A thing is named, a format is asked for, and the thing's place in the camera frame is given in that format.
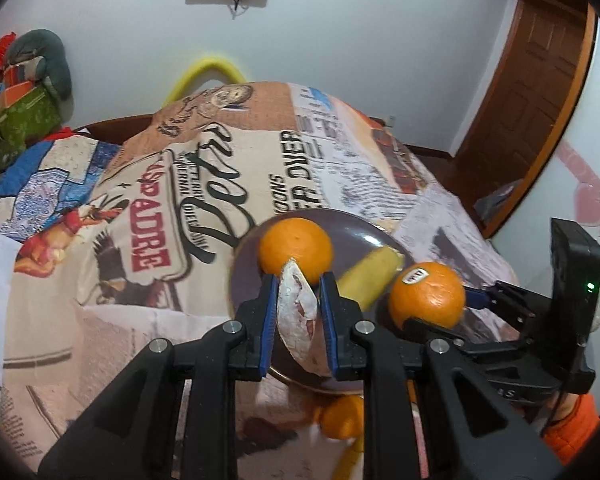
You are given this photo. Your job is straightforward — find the brown wooden door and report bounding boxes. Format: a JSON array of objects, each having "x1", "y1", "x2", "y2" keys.
[{"x1": 452, "y1": 0, "x2": 598, "y2": 238}]

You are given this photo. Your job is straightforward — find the plain orange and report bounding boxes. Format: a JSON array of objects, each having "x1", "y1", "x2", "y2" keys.
[{"x1": 258, "y1": 216, "x2": 334, "y2": 286}]

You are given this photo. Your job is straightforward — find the printed blanket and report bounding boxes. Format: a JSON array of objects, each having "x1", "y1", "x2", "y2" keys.
[{"x1": 0, "y1": 81, "x2": 526, "y2": 480}]

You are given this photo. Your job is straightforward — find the person's right forearm orange sleeve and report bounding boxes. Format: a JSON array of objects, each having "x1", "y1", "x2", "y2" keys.
[{"x1": 542, "y1": 392, "x2": 600, "y2": 467}]

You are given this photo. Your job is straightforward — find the brown round plate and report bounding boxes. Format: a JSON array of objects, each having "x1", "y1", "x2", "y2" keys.
[{"x1": 228, "y1": 208, "x2": 421, "y2": 395}]

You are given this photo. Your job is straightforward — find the orange with white sticker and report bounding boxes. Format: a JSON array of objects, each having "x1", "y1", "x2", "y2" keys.
[{"x1": 387, "y1": 261, "x2": 467, "y2": 331}]

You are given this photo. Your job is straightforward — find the red plush item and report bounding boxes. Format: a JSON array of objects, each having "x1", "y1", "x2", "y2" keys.
[{"x1": 0, "y1": 32, "x2": 18, "y2": 73}]

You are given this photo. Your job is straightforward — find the yellow-green banana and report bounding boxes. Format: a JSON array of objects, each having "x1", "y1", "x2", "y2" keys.
[{"x1": 337, "y1": 245, "x2": 406, "y2": 311}]

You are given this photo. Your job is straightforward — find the small orange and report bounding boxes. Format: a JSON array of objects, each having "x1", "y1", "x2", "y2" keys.
[{"x1": 320, "y1": 395, "x2": 366, "y2": 441}]

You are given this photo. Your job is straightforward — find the grey stuffed toy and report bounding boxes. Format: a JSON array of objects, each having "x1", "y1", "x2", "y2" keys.
[{"x1": 5, "y1": 29, "x2": 74, "y2": 102}]

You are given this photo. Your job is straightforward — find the green patterned box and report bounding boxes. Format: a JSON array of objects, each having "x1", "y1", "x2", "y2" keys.
[{"x1": 0, "y1": 82, "x2": 63, "y2": 173}]

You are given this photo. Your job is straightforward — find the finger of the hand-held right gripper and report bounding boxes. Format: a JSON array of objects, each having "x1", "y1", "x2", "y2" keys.
[
  {"x1": 402, "y1": 316, "x2": 523, "y2": 363},
  {"x1": 462, "y1": 281, "x2": 553, "y2": 333}
]

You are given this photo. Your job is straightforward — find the pink heart wall stickers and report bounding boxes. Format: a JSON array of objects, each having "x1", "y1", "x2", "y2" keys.
[{"x1": 557, "y1": 140, "x2": 600, "y2": 238}]

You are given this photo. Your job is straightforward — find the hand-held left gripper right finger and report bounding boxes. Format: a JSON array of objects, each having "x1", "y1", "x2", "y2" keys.
[{"x1": 319, "y1": 271, "x2": 563, "y2": 480}]

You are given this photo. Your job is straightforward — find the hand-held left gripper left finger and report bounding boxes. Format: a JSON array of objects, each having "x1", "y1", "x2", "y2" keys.
[{"x1": 37, "y1": 272, "x2": 281, "y2": 480}]

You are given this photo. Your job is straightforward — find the yellow banana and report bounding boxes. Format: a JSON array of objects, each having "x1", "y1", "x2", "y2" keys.
[{"x1": 332, "y1": 437, "x2": 365, "y2": 480}]

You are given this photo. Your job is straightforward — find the dark wooden headboard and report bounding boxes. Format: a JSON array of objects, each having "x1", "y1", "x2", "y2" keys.
[{"x1": 72, "y1": 116, "x2": 156, "y2": 142}]

